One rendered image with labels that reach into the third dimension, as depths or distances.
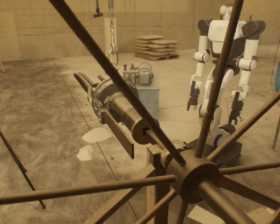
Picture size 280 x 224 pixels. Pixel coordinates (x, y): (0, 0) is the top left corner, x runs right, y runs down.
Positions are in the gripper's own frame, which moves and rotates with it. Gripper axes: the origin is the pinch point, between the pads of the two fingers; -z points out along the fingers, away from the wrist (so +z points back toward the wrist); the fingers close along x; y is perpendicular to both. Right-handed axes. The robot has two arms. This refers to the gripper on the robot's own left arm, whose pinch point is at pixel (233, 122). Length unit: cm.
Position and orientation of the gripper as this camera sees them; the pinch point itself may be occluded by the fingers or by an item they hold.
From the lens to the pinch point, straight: 215.3
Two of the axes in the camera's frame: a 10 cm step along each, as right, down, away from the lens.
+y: 6.4, 2.9, -7.1
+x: -7.5, 0.6, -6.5
